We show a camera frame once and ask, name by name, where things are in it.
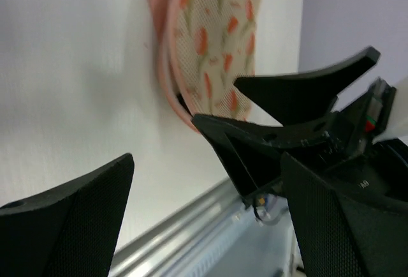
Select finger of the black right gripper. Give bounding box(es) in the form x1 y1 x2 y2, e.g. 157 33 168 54
192 114 335 206

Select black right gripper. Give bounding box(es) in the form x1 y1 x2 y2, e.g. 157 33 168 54
234 46 407 203

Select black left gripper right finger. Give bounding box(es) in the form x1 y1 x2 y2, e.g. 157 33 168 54
280 153 407 276

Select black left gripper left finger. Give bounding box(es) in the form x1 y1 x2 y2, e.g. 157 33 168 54
1 153 135 276

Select floral mesh laundry bag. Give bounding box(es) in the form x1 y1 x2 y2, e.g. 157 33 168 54
149 0 261 125

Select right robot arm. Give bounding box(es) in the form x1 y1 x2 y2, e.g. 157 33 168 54
192 47 407 204

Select aluminium front rail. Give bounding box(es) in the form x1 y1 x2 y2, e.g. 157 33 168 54
108 179 241 276

